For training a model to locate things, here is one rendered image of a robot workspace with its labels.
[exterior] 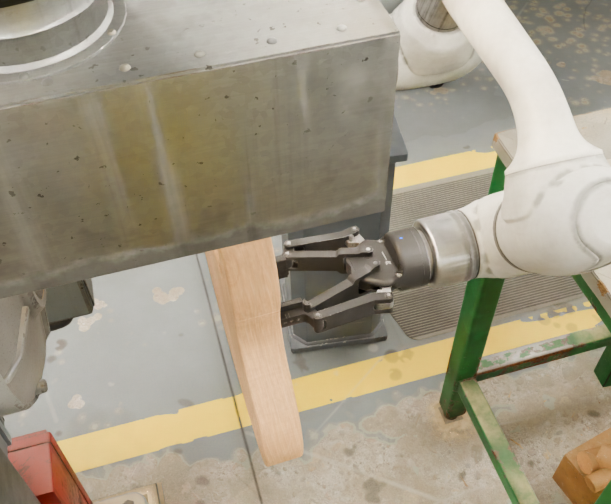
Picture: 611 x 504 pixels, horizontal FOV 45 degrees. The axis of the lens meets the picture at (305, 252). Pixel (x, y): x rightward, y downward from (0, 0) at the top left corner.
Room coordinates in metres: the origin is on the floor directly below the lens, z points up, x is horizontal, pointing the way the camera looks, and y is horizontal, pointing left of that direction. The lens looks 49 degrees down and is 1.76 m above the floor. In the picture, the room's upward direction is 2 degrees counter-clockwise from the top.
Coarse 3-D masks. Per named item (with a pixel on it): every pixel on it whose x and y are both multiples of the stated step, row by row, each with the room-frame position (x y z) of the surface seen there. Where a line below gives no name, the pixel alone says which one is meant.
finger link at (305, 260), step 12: (288, 252) 0.60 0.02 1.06; (300, 252) 0.60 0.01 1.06; (312, 252) 0.60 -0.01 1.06; (324, 252) 0.60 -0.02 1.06; (336, 252) 0.60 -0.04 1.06; (348, 252) 0.59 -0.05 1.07; (360, 252) 0.59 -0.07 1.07; (372, 252) 0.59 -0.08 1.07; (300, 264) 0.59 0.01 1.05; (312, 264) 0.59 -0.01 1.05; (324, 264) 0.59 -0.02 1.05; (336, 264) 0.59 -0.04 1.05
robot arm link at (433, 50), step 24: (408, 0) 1.31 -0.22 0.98; (432, 0) 1.22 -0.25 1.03; (408, 24) 1.27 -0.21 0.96; (432, 24) 1.24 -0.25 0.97; (456, 24) 1.24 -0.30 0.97; (408, 48) 1.25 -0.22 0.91; (432, 48) 1.23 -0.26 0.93; (456, 48) 1.23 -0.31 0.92; (408, 72) 1.25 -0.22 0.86; (432, 72) 1.25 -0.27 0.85; (456, 72) 1.28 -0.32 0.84
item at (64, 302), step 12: (48, 288) 0.61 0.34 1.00; (60, 288) 0.61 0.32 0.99; (72, 288) 0.62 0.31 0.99; (84, 288) 0.62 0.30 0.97; (48, 300) 0.61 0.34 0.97; (60, 300) 0.61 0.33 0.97; (72, 300) 0.61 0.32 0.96; (84, 300) 0.62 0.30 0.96; (48, 312) 0.60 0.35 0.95; (60, 312) 0.61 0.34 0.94; (72, 312) 0.61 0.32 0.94; (84, 312) 0.62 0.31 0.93; (60, 324) 0.64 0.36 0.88
